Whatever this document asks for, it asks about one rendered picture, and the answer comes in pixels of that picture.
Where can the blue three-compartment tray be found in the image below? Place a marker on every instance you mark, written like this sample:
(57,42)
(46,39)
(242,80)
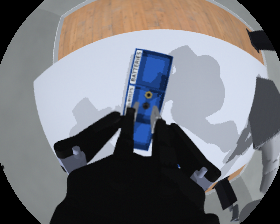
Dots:
(154,73)

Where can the brass hex nut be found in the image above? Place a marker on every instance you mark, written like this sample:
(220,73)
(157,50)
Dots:
(148,94)

